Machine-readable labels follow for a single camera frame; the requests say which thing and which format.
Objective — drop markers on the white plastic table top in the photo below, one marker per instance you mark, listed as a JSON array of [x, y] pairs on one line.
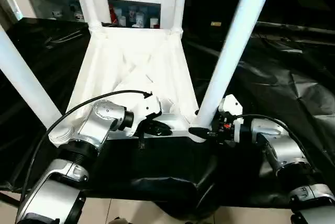
[[136, 56]]

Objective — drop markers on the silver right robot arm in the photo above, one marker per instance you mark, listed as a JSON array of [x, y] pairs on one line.
[[277, 145]]

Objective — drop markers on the black plastic mat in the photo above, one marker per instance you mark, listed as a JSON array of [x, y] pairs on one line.
[[293, 103]]

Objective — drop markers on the small yellow label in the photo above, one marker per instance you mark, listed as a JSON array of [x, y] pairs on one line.
[[215, 24]]

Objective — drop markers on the black metal rod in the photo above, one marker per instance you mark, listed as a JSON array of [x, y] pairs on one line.
[[298, 29]]

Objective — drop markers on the black tripod leg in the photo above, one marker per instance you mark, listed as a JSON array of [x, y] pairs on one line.
[[7, 199]]

